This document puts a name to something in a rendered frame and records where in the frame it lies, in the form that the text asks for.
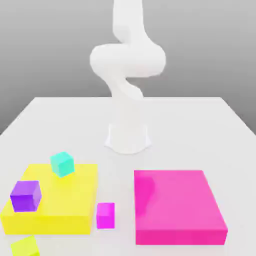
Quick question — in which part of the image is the small lime yellow cube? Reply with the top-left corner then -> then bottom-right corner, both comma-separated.
10,235 -> 41,256

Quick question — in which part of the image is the large pink box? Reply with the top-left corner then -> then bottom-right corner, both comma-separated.
133,169 -> 229,246

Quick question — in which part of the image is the large yellow box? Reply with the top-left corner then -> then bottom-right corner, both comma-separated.
0,163 -> 99,236

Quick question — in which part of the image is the small purple cube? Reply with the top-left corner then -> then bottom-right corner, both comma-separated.
9,180 -> 43,213

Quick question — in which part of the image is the small turquoise cube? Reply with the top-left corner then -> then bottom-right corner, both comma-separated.
49,151 -> 76,179

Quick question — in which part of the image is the small magenta cube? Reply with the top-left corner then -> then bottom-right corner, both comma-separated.
96,202 -> 116,230

